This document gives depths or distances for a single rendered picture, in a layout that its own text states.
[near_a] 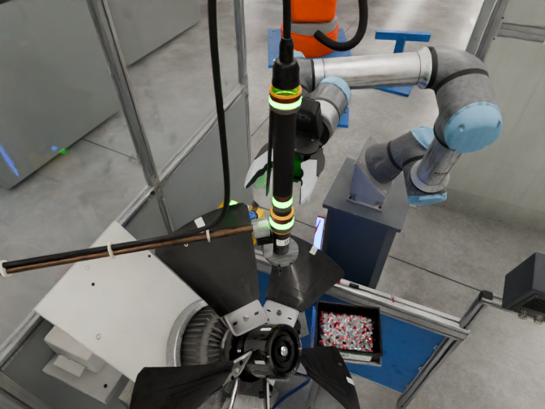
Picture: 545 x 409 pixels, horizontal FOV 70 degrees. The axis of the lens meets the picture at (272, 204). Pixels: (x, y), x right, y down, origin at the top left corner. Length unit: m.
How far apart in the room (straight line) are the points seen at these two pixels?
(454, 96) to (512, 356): 1.86
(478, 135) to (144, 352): 0.91
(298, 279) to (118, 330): 0.46
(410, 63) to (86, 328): 0.94
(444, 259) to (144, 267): 2.12
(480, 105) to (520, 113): 1.66
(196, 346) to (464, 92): 0.84
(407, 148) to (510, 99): 1.26
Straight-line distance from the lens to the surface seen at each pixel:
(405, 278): 2.60
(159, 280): 1.06
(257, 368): 0.93
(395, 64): 0.98
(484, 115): 0.94
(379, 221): 1.48
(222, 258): 0.88
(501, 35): 2.41
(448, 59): 1.01
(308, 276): 1.09
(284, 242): 0.73
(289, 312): 1.02
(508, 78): 2.49
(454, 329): 1.50
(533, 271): 1.22
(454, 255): 2.83
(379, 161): 1.43
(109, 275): 1.00
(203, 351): 1.00
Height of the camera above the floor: 2.09
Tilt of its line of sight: 47 degrees down
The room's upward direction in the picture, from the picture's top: straight up
